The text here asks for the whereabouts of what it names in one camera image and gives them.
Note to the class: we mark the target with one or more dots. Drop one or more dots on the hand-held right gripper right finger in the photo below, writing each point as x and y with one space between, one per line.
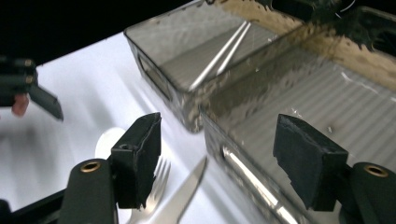
311 161

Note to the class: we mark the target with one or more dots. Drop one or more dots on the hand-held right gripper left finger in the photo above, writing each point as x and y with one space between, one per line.
137 161

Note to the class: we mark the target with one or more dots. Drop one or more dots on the white ceramic spoon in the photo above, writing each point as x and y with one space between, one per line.
106 143

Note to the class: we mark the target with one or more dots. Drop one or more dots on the silver metal fork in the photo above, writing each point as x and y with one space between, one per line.
149 207

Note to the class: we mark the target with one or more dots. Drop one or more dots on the silver metal knife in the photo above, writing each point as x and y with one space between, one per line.
183 196

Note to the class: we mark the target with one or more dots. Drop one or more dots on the smoky clear plastic bin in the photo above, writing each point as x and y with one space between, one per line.
311 93
186 40

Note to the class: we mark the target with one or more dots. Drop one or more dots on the white chopstick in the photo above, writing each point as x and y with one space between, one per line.
233 49

